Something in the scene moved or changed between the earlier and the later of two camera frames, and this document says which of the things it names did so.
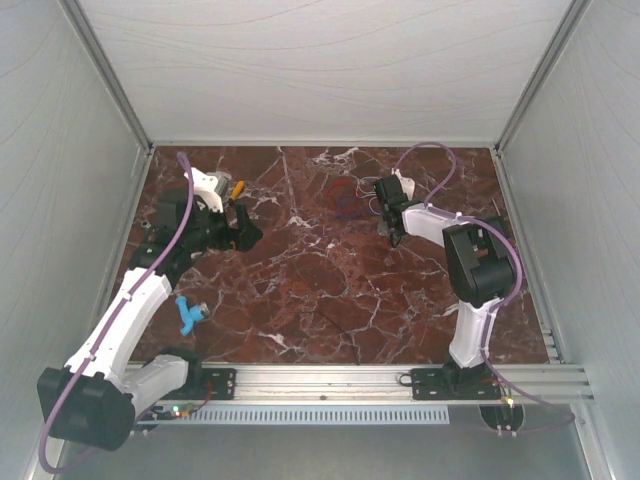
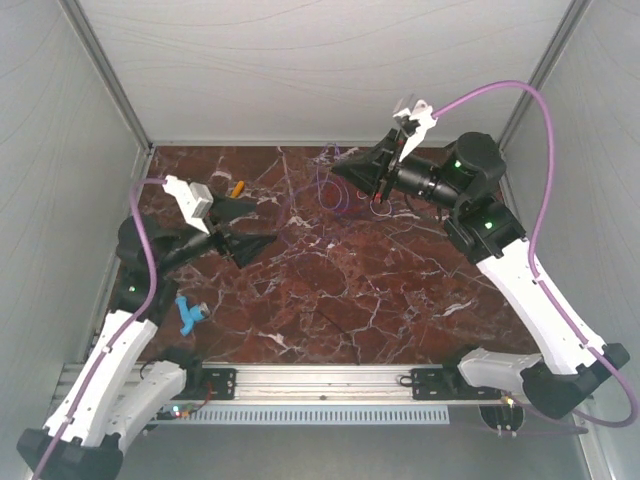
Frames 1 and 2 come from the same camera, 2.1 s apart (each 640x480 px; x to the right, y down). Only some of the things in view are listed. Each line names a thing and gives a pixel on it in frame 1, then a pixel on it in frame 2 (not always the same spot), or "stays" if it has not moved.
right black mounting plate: (454, 384) stays
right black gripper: (394, 234) → (367, 172)
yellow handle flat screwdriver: (238, 190) stays
